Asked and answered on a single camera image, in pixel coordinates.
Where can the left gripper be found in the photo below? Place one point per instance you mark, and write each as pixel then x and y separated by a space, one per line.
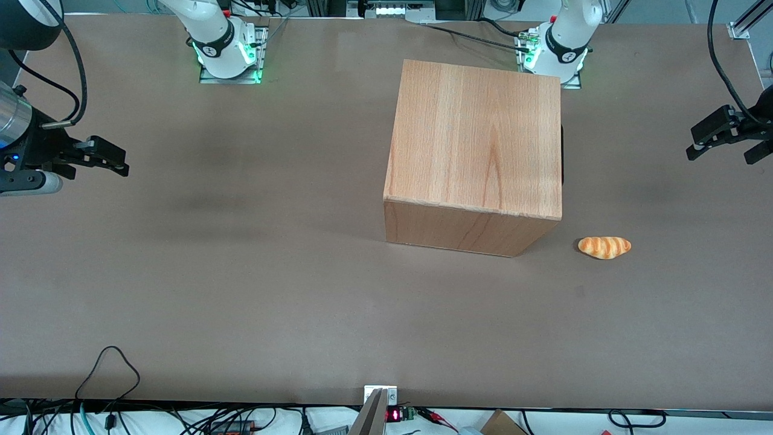
pixel 758 118

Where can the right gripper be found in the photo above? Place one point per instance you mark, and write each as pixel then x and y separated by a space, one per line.
pixel 41 148

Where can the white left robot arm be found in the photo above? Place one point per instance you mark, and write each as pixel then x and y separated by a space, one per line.
pixel 567 36

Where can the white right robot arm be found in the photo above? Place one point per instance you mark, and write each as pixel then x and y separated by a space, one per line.
pixel 211 36

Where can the light wooden drawer cabinet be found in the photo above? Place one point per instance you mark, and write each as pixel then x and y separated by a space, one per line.
pixel 477 157

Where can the orange striped toy bread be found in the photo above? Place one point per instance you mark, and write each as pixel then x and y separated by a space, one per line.
pixel 604 247

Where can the white lit power unit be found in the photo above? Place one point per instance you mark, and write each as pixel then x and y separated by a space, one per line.
pixel 395 9

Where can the brown cardboard piece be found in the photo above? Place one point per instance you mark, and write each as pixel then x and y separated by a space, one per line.
pixel 498 425

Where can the red digit display module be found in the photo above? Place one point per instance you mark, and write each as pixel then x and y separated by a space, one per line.
pixel 398 414

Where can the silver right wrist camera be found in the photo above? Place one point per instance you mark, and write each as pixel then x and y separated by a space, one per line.
pixel 30 183

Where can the aluminium frame profile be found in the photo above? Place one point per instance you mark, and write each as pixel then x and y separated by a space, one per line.
pixel 746 21

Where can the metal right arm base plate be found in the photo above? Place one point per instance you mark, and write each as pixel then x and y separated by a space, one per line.
pixel 263 48

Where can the beige camera post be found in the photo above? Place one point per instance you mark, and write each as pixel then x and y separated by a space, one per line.
pixel 369 417

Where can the silver mounting bracket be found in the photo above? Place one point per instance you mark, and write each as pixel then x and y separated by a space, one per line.
pixel 391 396

